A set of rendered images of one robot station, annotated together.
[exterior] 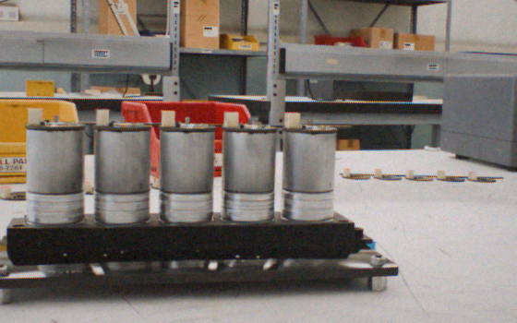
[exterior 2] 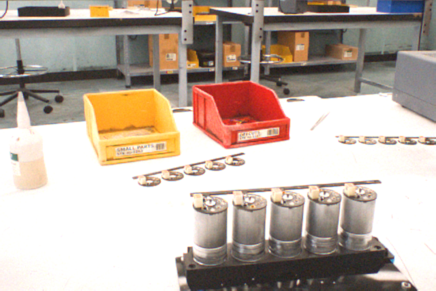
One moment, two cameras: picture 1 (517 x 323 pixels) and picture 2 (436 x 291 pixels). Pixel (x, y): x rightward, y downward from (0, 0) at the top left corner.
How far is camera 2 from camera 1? 0.15 m
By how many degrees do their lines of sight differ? 12
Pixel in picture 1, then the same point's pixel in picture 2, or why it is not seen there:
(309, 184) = (360, 230)
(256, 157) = (330, 218)
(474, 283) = not seen: outside the picture
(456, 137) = (404, 95)
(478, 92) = (423, 71)
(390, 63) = not seen: outside the picture
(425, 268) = (424, 271)
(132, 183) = (257, 238)
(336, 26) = not seen: outside the picture
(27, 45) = not seen: outside the picture
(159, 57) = not seen: outside the picture
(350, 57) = not seen: outside the picture
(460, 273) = not seen: outside the picture
